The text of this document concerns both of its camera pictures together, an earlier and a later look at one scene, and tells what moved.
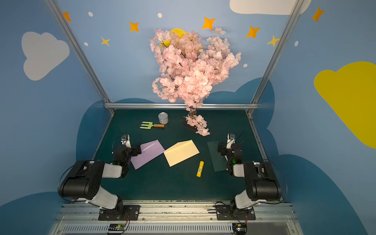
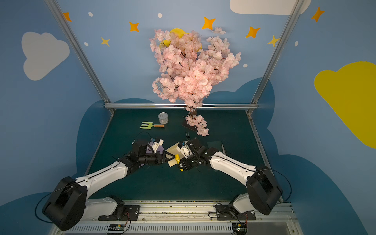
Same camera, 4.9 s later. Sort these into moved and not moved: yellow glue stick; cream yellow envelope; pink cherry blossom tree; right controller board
Moved: yellow glue stick
Not moved: cream yellow envelope; right controller board; pink cherry blossom tree
